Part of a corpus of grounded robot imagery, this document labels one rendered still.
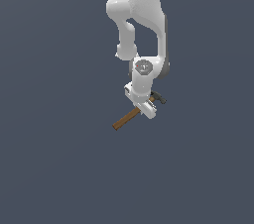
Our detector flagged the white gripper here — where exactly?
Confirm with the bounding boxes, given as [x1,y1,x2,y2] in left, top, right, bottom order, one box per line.
[123,81,158,120]

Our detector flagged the wooden handled hammer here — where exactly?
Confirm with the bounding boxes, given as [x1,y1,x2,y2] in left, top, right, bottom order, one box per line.
[112,90,168,132]

